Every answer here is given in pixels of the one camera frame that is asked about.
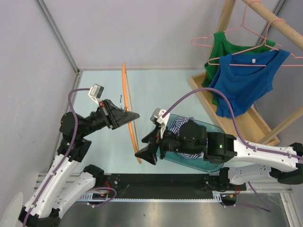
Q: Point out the orange hanger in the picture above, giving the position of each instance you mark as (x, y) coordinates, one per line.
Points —
(129, 107)

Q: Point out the pink hanger of blue top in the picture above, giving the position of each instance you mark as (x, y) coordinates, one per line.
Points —
(258, 56)

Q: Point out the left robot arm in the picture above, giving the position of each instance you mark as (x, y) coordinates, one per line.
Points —
(50, 202)

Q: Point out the green tank top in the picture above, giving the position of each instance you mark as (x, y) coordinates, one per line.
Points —
(223, 47)

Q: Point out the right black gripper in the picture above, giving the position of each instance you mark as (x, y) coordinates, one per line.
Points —
(148, 153)

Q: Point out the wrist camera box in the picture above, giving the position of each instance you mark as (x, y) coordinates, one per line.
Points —
(160, 118)
(95, 93)

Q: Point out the pink hanger of green top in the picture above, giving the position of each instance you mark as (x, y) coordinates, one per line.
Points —
(225, 17)

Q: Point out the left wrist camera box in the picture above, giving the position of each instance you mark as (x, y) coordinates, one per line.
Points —
(95, 93)

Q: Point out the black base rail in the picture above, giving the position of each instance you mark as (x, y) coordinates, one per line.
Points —
(168, 185)

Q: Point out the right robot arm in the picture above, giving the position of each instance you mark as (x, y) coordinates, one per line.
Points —
(285, 164)

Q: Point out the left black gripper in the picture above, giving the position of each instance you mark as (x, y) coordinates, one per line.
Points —
(116, 116)

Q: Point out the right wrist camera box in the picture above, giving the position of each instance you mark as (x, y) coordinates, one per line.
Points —
(160, 118)

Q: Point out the teal plastic tub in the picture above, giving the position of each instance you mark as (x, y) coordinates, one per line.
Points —
(213, 163)

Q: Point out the white cable duct strip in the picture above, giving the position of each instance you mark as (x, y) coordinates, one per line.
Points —
(95, 197)

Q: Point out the blue white striped tank top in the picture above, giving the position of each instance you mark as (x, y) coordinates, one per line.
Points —
(175, 126)

